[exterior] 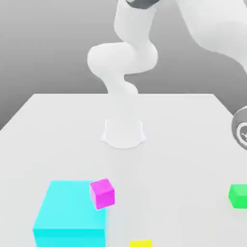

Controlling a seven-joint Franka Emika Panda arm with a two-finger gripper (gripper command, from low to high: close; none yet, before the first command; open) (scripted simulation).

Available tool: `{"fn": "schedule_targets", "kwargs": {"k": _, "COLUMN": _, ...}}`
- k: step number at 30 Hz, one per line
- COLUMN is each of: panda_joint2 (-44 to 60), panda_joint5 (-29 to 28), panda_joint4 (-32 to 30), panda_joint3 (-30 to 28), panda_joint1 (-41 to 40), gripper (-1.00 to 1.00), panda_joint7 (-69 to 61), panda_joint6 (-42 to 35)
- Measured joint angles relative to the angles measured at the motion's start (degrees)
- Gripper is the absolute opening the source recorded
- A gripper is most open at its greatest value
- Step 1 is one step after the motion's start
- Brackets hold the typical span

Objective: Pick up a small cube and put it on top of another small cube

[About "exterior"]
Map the small magenta cube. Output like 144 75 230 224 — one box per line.
89 178 116 210

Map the small green cube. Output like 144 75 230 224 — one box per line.
228 183 247 209

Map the large cyan box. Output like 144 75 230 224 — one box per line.
32 180 107 247

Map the small yellow cube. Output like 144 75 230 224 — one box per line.
129 239 153 247

